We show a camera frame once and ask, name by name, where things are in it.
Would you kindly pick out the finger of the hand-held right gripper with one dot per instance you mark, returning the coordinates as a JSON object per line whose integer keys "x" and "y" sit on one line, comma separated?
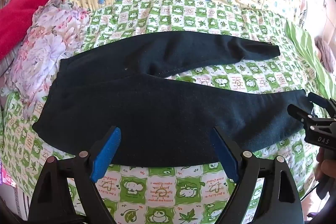
{"x": 299, "y": 112}
{"x": 319, "y": 100}

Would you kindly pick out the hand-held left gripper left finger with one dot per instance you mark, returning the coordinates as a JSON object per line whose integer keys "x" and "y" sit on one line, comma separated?
{"x": 106, "y": 155}

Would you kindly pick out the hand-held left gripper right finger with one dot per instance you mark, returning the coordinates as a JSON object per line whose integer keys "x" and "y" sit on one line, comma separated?
{"x": 225, "y": 155}

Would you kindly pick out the dark navy pants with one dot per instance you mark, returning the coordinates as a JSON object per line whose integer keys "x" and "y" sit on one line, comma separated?
{"x": 157, "y": 113}

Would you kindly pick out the person's right hand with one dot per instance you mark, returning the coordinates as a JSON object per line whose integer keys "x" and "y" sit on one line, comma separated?
{"x": 325, "y": 170}

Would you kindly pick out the green striped cloth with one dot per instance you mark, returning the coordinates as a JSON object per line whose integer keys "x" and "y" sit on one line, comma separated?
{"x": 307, "y": 56}

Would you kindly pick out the grey pink cloth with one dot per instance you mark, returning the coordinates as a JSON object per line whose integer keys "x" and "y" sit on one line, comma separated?
{"x": 325, "y": 53}

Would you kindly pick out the green checked printed blanket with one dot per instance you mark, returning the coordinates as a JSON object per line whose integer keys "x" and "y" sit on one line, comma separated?
{"x": 162, "y": 187}

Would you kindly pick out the purple printed packet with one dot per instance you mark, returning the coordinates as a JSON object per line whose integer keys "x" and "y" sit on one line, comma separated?
{"x": 8, "y": 176}

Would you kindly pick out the floral ruffled pillow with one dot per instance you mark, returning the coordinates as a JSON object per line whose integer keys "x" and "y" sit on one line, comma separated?
{"x": 44, "y": 56}

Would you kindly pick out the red fleece blanket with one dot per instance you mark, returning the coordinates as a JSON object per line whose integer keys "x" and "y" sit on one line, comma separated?
{"x": 23, "y": 11}

